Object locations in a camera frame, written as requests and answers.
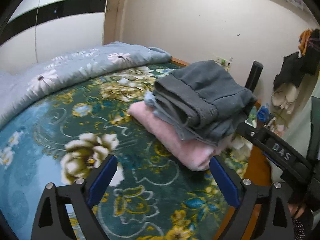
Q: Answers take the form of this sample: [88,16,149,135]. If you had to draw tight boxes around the hanging clothes on rack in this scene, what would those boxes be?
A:
[271,29,319,115]

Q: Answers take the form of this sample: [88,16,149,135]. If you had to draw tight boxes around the teal floral bed blanket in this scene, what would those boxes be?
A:
[0,63,258,240]

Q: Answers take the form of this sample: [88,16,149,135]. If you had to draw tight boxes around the pink folded garment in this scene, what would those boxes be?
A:
[127,101,233,171]

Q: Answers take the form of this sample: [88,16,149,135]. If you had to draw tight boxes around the blue plastic bottle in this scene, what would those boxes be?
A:
[257,105,270,123]

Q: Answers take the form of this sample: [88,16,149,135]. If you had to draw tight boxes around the white wardrobe with black band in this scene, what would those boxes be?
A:
[1,0,107,74]

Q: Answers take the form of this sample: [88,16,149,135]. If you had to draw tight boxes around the grey sweatshirt with gold letters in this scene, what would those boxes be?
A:
[153,61,257,144]

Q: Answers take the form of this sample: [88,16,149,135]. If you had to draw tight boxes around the light blue folded garment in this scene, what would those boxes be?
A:
[144,91,160,118]

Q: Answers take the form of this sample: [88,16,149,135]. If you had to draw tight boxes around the white wall socket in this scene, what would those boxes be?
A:
[215,56,233,72]

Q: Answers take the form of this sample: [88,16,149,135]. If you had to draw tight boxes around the light blue floral quilt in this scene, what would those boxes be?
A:
[1,41,171,126]

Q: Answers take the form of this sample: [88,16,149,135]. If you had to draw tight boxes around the black upright post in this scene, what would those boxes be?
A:
[245,61,263,92]

